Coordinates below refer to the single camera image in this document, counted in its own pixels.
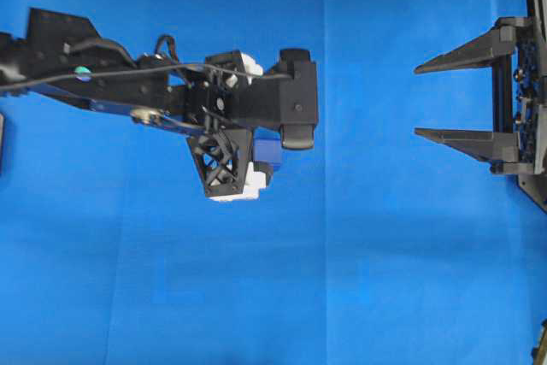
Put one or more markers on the blue block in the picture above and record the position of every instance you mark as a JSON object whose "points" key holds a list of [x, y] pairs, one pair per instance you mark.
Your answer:
{"points": [[269, 151]]}

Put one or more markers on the blue table cloth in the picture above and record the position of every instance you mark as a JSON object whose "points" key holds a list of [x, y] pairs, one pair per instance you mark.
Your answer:
{"points": [[375, 247]]}

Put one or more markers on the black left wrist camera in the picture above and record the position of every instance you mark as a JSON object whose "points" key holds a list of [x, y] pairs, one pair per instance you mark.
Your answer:
{"points": [[284, 100]]}

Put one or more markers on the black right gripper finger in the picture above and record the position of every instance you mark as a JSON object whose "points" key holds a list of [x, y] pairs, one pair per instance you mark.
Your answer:
{"points": [[480, 52], [483, 146]]}

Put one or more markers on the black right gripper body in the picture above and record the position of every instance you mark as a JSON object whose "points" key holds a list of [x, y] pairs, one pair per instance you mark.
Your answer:
{"points": [[506, 78]]}

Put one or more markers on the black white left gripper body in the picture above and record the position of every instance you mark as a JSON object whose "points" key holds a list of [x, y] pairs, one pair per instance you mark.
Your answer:
{"points": [[223, 151]]}

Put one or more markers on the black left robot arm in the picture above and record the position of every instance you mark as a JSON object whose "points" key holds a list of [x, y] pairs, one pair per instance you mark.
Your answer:
{"points": [[63, 57]]}

